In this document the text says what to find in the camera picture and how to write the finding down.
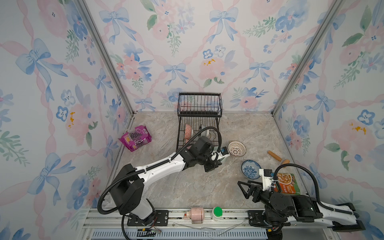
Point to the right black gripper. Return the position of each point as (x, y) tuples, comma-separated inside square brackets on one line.
[(256, 189)]

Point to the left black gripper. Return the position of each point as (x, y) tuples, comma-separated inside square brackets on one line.
[(213, 164)]

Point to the brown white lattice bowl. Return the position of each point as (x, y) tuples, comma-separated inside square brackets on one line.
[(237, 149)]

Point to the red patterned bowl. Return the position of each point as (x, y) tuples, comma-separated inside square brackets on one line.
[(188, 132)]

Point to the light green bowl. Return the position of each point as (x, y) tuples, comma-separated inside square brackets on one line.
[(222, 157)]

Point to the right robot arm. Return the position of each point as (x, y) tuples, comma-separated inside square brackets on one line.
[(283, 210)]

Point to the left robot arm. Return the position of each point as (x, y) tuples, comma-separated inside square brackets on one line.
[(124, 194)]

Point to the black two-tier dish rack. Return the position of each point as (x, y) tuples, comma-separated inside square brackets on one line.
[(197, 111)]

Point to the blue patterned bowl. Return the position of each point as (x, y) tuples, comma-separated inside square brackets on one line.
[(250, 169)]

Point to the green lid bottle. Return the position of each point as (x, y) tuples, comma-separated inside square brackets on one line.
[(217, 213)]

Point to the orange food packet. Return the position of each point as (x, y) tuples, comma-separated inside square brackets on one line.
[(288, 184)]

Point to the wooden roller tool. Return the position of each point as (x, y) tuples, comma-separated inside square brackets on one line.
[(281, 160)]

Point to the pink cup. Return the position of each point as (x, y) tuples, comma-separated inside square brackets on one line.
[(195, 215)]

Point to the purple snack bag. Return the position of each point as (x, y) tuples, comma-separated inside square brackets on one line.
[(134, 140)]

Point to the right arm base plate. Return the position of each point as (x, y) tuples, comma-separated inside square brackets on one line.
[(266, 218)]

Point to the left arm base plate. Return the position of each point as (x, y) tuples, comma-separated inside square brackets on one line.
[(159, 219)]

